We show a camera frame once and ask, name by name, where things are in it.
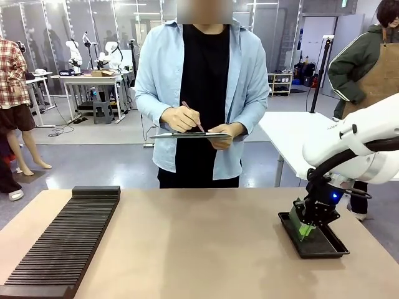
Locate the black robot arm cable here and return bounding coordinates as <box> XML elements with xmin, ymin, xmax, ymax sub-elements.
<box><xmin>306</xmin><ymin>136</ymin><xmax>399</xmax><ymax>188</ymax></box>

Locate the small white background robot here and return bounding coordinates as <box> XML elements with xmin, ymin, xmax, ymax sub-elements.
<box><xmin>65</xmin><ymin>38</ymin><xmax>84</xmax><ymax>75</ymax></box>

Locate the large white background robot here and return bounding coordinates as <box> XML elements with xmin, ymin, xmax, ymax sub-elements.
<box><xmin>95</xmin><ymin>41</ymin><xmax>124</xmax><ymax>72</ymax></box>

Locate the black tripod stand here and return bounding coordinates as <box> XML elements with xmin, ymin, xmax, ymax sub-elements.
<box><xmin>309</xmin><ymin>34</ymin><xmax>335</xmax><ymax>114</ymax></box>

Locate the short black wrist cable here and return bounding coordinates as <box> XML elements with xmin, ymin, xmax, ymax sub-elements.
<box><xmin>341</xmin><ymin>185</ymin><xmax>373</xmax><ymax>200</ymax></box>

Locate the person in green jacket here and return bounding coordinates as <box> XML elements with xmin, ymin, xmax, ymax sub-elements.
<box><xmin>327</xmin><ymin>0</ymin><xmax>399</xmax><ymax>222</ymax></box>

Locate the black slotted PCB rack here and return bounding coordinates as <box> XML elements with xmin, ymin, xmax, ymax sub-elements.
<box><xmin>0</xmin><ymin>186</ymin><xmax>122</xmax><ymax>299</ymax></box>

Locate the green PCB board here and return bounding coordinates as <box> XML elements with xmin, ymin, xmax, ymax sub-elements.
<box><xmin>288</xmin><ymin>197</ymin><xmax>314</xmax><ymax>242</ymax></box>

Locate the person's left hand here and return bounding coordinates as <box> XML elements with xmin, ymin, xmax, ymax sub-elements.
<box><xmin>206</xmin><ymin>121</ymin><xmax>248</xmax><ymax>151</ymax></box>

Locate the person's right hand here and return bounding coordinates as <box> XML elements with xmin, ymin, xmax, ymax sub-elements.
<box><xmin>159</xmin><ymin>105</ymin><xmax>202</xmax><ymax>133</ymax></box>

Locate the black bags pile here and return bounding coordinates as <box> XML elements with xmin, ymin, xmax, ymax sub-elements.
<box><xmin>294</xmin><ymin>61</ymin><xmax>317</xmax><ymax>88</ymax></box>

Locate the dark mannequin base plate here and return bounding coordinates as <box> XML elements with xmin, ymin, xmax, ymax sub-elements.
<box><xmin>14</xmin><ymin>169</ymin><xmax>48</xmax><ymax>185</ymax></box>

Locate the grey tablet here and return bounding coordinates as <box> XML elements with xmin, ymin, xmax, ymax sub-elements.
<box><xmin>149</xmin><ymin>131</ymin><xmax>233</xmax><ymax>140</ymax></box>

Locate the black plastic tray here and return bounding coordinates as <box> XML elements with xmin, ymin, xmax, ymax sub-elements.
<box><xmin>277</xmin><ymin>211</ymin><xmax>350</xmax><ymax>260</ymax></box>

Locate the mannequin in plaid shirt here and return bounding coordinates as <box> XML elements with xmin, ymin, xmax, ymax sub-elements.
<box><xmin>0</xmin><ymin>36</ymin><xmax>53</xmax><ymax>177</ymax></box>

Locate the cardboard box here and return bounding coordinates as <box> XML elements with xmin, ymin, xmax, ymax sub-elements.
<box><xmin>90</xmin><ymin>69</ymin><xmax>117</xmax><ymax>78</ymax></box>

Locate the person's left forearm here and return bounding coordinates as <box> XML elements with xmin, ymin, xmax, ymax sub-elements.
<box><xmin>232</xmin><ymin>90</ymin><xmax>270</xmax><ymax>138</ymax></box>

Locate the maroon stylus pen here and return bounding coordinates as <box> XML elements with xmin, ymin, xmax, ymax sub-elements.
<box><xmin>181</xmin><ymin>100</ymin><xmax>206</xmax><ymax>133</ymax></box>

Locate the black floor cable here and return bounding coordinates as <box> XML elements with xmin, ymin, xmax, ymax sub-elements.
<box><xmin>47</xmin><ymin>115</ymin><xmax>82</xmax><ymax>138</ymax></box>

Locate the white background desk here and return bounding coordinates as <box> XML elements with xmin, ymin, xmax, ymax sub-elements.
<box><xmin>50</xmin><ymin>70</ymin><xmax>134</xmax><ymax>125</ymax></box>

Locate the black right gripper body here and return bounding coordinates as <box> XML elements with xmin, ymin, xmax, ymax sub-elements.
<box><xmin>303</xmin><ymin>178</ymin><xmax>344</xmax><ymax>219</ymax></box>

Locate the white side table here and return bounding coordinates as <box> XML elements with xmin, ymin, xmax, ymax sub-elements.
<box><xmin>257</xmin><ymin>111</ymin><xmax>344</xmax><ymax>188</ymax></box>

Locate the grey plastic stool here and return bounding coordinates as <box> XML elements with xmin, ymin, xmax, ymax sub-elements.
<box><xmin>92</xmin><ymin>100</ymin><xmax>114</xmax><ymax>125</ymax></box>

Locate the person in dark trousers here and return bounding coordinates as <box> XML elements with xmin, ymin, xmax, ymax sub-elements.
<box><xmin>0</xmin><ymin>133</ymin><xmax>25</xmax><ymax>202</ymax></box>

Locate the small white desk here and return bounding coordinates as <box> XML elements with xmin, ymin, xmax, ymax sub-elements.
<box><xmin>26</xmin><ymin>71</ymin><xmax>57</xmax><ymax>129</ymax></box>

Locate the low wooden shelf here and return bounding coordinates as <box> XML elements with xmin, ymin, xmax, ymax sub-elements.
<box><xmin>267</xmin><ymin>72</ymin><xmax>294</xmax><ymax>97</ymax></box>

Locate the person in blue shirt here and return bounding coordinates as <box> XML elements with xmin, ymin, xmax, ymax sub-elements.
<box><xmin>134</xmin><ymin>0</ymin><xmax>270</xmax><ymax>189</ymax></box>

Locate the person's right forearm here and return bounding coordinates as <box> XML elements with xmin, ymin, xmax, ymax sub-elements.
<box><xmin>134</xmin><ymin>88</ymin><xmax>176</xmax><ymax>129</ymax></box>

